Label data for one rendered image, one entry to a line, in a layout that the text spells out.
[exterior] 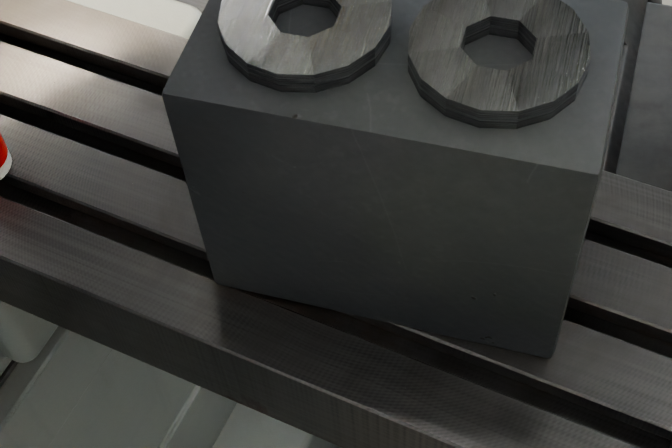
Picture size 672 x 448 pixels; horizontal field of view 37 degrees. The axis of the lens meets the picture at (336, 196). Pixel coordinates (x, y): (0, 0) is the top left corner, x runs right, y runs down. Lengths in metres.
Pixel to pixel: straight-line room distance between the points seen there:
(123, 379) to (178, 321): 0.45
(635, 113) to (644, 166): 0.08
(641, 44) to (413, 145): 0.86
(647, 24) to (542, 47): 0.85
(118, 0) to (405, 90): 0.56
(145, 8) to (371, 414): 0.53
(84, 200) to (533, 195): 0.35
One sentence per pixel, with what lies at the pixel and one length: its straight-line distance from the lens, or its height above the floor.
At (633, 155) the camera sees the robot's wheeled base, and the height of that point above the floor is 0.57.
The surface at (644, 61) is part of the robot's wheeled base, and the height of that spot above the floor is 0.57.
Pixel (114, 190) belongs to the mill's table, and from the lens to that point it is 0.73.
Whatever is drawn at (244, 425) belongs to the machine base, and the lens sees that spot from 1.42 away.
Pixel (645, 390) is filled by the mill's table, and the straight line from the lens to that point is 0.64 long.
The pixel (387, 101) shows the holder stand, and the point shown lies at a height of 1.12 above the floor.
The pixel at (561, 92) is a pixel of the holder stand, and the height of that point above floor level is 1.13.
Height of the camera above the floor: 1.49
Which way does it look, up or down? 54 degrees down
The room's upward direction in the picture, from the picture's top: 5 degrees counter-clockwise
